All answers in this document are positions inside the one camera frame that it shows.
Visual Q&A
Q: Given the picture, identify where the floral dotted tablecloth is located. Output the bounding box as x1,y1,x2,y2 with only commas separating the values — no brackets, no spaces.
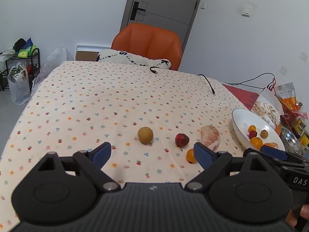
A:
1,61,243,231

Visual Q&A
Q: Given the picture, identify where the long black usb cable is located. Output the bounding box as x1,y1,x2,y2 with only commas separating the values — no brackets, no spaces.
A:
197,73,216,95

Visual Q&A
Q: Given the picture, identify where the orange snack bag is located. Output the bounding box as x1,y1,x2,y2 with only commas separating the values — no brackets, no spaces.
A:
275,82,308,119

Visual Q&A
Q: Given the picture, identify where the small kumquat in plate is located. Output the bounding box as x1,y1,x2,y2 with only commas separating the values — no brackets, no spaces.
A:
248,125,257,132

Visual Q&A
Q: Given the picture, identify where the white plastic bag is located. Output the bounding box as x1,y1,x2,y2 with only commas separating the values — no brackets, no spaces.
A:
7,66,30,105

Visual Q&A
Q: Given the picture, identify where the yellow tin can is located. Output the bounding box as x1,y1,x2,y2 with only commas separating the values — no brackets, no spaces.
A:
292,118,308,139

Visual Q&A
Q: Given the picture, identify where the white blue-rimmed plate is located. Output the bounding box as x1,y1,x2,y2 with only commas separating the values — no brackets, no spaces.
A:
232,108,285,151

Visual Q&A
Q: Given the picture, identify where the white fluffy cushion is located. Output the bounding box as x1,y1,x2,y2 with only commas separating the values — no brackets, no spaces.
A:
96,49,171,70

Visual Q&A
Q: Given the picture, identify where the clear plastic bag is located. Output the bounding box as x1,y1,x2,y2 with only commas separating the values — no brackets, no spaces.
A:
30,46,74,96

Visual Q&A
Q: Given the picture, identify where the large orange mandarin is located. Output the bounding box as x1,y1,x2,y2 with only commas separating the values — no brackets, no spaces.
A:
250,137,263,150

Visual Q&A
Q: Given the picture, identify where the red jujube on cloth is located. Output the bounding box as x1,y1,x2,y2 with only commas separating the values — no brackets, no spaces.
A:
175,133,190,148

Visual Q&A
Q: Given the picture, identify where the white wall switch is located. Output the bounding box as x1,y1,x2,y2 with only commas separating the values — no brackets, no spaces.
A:
241,4,252,17

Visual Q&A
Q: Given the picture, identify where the grey door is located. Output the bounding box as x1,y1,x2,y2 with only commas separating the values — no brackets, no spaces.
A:
121,0,200,49

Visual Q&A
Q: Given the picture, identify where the white framed board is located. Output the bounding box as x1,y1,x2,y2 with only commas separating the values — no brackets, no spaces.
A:
74,44,110,61

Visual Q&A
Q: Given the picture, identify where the brown longan fruit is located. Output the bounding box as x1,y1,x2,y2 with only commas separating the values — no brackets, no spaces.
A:
138,127,154,145

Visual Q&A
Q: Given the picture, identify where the small orange kumquat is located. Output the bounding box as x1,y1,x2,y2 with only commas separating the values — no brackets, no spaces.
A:
186,149,197,164

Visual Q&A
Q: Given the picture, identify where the black metal shelf rack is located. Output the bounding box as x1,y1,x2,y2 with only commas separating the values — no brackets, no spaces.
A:
1,48,41,91

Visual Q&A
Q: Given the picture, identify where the red jujube in plate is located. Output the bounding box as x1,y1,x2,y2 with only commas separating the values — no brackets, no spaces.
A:
248,130,258,139

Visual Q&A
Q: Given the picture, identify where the red table mat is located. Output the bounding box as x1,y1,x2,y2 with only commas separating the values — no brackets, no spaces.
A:
223,84,259,111

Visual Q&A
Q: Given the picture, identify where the orange leather chair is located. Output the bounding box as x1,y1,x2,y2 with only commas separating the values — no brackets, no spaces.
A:
111,23,182,71

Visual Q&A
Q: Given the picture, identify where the person's right hand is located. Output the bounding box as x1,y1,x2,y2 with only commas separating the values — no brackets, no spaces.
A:
285,204,309,231

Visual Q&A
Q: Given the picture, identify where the bag of nougat snacks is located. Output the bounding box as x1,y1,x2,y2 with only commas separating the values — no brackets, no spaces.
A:
251,88,284,129

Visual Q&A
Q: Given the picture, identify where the stainless steel bowl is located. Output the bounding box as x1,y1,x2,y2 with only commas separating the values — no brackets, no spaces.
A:
280,127,304,157

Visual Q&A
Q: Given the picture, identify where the longan in plate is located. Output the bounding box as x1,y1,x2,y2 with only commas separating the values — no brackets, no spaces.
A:
260,129,269,139

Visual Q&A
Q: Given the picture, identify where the black power cable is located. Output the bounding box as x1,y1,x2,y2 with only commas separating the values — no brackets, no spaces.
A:
223,72,276,90

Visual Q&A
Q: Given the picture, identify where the black door handle lock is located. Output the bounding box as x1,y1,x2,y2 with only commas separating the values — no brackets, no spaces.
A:
130,1,146,20

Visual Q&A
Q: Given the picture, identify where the peeled pomelo segment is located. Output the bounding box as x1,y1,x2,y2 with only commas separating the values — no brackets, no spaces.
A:
200,125,221,151
263,142,279,149

